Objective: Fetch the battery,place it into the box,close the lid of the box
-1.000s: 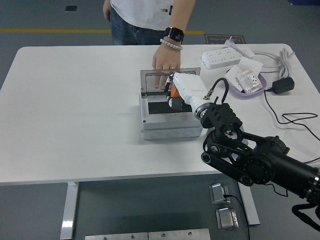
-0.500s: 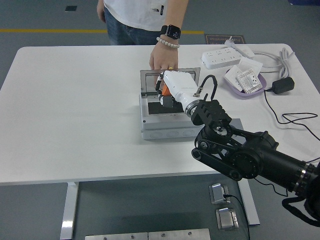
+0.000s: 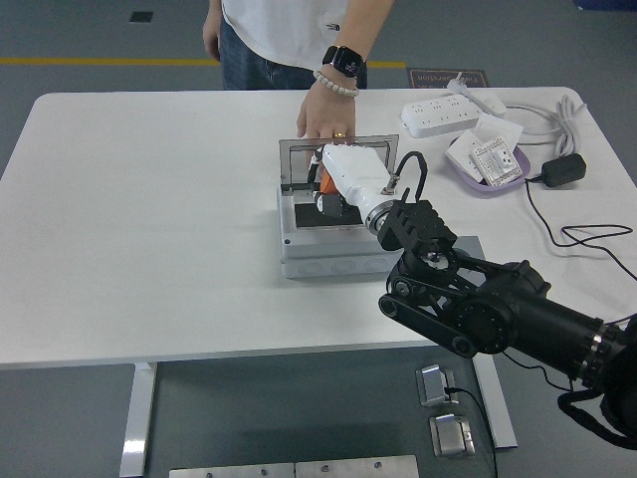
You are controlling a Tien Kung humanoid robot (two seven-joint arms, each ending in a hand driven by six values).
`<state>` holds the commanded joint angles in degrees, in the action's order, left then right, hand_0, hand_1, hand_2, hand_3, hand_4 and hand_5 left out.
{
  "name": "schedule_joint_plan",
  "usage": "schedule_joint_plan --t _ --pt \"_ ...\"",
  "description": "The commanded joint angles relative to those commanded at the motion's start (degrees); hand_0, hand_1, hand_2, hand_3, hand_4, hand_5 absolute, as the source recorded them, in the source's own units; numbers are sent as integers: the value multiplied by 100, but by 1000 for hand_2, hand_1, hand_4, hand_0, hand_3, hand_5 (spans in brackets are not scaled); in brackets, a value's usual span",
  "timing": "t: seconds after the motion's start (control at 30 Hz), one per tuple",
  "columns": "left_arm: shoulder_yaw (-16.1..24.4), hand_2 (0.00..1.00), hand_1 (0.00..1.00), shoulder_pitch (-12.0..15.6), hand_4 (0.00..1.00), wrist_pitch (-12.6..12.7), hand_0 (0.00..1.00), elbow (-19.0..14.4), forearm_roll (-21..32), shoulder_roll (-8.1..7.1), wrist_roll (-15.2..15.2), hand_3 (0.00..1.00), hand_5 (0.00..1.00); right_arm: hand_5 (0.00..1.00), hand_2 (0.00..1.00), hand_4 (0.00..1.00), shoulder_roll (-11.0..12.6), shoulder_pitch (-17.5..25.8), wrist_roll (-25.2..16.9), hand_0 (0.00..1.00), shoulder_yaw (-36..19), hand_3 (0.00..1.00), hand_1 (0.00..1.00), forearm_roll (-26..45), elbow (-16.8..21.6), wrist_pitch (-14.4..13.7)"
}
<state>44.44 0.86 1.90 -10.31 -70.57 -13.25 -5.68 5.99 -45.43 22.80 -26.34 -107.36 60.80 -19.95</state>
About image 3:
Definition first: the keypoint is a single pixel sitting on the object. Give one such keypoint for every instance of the purple plastic tray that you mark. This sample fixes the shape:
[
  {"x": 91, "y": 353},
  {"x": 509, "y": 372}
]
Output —
[{"x": 521, "y": 162}]

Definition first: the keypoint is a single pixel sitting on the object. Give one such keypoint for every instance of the person's left hand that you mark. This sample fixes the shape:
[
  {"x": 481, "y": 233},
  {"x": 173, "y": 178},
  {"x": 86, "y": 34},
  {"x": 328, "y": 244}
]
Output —
[{"x": 323, "y": 114}]

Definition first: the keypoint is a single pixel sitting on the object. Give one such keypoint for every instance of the person's right hand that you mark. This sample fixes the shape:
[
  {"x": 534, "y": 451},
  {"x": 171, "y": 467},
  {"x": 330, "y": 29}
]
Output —
[{"x": 211, "y": 35}]

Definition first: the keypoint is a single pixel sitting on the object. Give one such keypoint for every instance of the white power strip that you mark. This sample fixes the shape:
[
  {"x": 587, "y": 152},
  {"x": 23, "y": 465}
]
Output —
[{"x": 440, "y": 117}]

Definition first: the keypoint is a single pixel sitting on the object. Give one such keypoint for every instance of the person's left forearm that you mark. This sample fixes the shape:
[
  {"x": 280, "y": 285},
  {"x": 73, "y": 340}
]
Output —
[{"x": 363, "y": 25}]

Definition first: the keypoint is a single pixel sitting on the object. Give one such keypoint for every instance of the white table leg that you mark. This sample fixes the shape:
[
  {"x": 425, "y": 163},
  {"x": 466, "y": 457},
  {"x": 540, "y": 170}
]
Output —
[
  {"x": 137, "y": 423},
  {"x": 502, "y": 423}
]

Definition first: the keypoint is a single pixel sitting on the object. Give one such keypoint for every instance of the grey battery holder block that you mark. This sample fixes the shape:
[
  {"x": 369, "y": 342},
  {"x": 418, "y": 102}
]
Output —
[{"x": 470, "y": 245}]

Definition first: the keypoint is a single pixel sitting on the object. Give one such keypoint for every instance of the orange cylindrical battery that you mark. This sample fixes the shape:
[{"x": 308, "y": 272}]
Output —
[{"x": 327, "y": 185}]

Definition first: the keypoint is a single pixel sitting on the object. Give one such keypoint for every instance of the white square socket panel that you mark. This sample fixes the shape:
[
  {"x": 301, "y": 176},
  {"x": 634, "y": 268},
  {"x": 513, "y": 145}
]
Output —
[{"x": 497, "y": 130}]

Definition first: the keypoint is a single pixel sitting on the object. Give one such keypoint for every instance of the person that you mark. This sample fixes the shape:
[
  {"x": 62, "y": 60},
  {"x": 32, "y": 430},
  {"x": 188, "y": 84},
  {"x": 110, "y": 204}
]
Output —
[{"x": 288, "y": 35}]

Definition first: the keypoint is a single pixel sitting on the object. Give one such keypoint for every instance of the transparent hinged box lid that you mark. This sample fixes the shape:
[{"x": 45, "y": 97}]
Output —
[{"x": 298, "y": 164}]

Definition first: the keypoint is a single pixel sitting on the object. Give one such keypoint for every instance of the white plug with adapter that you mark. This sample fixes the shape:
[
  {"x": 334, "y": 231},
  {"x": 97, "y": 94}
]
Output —
[{"x": 478, "y": 97}]

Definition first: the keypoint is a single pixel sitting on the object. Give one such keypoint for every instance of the black power adapter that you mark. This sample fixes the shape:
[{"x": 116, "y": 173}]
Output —
[{"x": 563, "y": 170}]

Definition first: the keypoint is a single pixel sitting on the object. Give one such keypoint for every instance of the grey plastic junction box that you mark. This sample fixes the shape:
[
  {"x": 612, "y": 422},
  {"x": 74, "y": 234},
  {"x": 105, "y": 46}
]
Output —
[{"x": 328, "y": 249}]

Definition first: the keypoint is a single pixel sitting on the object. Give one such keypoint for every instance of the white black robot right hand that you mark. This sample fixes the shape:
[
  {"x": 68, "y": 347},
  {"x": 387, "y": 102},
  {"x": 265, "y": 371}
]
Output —
[{"x": 356, "y": 171}]

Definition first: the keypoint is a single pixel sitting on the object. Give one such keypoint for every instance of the metal floor plate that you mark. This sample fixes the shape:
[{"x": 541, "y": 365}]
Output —
[
  {"x": 356, "y": 468},
  {"x": 231, "y": 471}
]

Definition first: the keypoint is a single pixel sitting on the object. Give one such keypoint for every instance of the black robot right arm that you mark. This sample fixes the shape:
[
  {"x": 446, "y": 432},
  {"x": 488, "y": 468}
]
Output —
[{"x": 497, "y": 309}]

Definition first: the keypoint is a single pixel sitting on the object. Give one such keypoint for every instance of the dark printed floor sign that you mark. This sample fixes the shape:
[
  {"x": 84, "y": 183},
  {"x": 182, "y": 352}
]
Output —
[{"x": 438, "y": 78}]

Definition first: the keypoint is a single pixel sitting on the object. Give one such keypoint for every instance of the silver floor socket box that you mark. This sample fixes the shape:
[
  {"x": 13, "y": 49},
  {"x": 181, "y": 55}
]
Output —
[
  {"x": 450, "y": 435},
  {"x": 433, "y": 386}
]

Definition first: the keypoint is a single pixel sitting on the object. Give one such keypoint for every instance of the black floor hatch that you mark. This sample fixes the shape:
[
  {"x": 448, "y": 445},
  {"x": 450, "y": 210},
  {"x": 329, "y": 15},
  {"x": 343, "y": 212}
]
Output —
[{"x": 140, "y": 17}]

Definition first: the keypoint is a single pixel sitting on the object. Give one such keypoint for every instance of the black smartwatch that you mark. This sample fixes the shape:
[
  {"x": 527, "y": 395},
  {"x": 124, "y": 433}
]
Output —
[{"x": 344, "y": 61}]

